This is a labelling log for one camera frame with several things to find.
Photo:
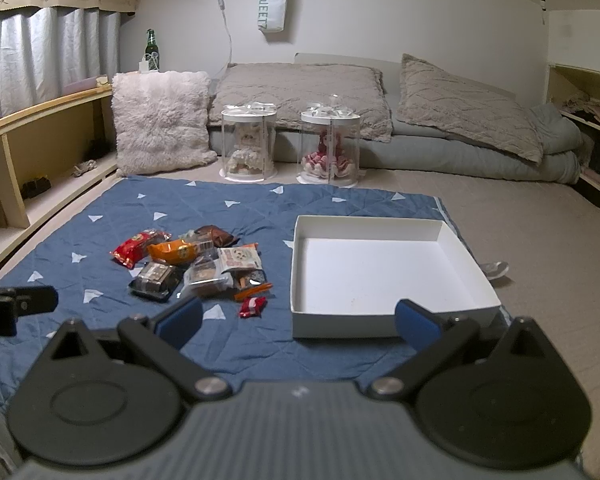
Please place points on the beige right pillow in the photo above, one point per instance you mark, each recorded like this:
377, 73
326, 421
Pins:
432, 97

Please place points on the grey curtain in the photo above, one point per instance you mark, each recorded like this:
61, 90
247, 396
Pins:
43, 51

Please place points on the clear round pastry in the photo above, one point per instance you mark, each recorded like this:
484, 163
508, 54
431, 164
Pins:
203, 279

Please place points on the white cardboard tray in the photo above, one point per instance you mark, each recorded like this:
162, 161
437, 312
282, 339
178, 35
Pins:
348, 274

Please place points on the blue quilted triangle mat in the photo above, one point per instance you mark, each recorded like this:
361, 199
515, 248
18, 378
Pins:
93, 288

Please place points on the wooden left shelf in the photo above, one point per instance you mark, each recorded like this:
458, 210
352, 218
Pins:
50, 154

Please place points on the white doll display case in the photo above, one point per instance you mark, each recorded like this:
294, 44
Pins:
248, 138

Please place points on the green glass bottle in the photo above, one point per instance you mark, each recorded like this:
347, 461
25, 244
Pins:
152, 55

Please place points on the red doll display case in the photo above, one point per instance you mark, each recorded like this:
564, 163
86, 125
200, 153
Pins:
329, 149

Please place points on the wooden right shelf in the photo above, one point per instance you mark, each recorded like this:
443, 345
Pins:
575, 91

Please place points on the small red candy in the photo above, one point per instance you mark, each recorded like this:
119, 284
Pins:
252, 307

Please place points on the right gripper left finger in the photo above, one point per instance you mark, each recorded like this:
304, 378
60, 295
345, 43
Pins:
156, 343

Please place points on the red snack packet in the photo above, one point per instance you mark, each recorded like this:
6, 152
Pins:
130, 252

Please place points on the dark foil cake packet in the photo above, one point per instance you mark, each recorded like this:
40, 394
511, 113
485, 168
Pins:
156, 281

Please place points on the wooden shelf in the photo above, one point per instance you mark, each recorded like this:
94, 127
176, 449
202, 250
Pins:
50, 154
575, 91

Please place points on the orange barcode snack packet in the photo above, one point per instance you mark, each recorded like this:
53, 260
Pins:
250, 283

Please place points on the brown foil snack packet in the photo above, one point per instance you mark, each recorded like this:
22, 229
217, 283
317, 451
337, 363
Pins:
219, 237

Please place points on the white cookie snack packet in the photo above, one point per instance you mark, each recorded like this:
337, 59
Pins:
239, 259

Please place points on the white fluffy pillow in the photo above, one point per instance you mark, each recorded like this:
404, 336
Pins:
161, 121

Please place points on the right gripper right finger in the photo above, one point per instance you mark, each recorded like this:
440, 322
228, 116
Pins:
438, 343

